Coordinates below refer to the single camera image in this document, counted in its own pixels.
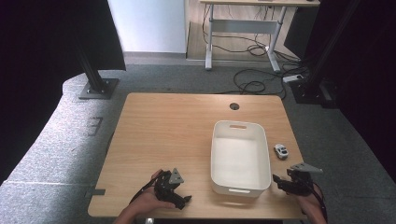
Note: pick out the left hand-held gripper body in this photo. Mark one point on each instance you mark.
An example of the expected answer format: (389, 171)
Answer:
(165, 189)

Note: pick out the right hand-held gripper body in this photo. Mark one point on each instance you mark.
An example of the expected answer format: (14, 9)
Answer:
(300, 183)

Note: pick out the white toy car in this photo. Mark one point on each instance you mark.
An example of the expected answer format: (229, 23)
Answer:
(281, 151)

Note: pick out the white plastic basket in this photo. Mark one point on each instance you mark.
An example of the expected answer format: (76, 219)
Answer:
(239, 155)

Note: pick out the person's left hand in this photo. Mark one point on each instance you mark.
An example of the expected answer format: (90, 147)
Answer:
(149, 200)

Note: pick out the person's right hand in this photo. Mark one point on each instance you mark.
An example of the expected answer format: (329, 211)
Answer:
(309, 207)

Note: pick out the black metal stand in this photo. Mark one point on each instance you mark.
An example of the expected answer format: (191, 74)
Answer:
(311, 84)
(96, 84)

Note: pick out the white power strip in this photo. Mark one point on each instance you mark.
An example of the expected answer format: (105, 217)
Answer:
(292, 78)

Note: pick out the black curtain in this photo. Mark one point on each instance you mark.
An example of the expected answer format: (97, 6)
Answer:
(370, 77)
(37, 62)

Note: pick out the white-legged wooden desk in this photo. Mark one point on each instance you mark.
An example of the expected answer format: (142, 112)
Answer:
(246, 25)

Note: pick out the white panel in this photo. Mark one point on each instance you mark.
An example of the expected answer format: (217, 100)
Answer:
(146, 25)

